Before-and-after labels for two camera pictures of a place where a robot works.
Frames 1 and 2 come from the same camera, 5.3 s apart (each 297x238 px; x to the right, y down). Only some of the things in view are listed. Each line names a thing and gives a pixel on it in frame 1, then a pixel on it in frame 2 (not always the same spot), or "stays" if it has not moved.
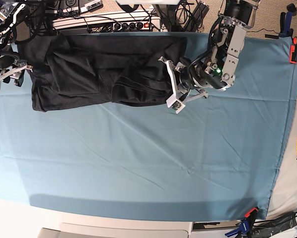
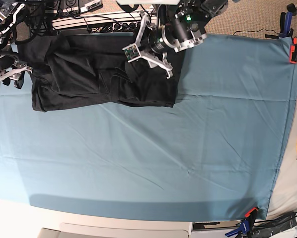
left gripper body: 184,93 -> 148,45
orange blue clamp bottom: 246,225 stays
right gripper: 18,67 stays
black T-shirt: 70,70 stays
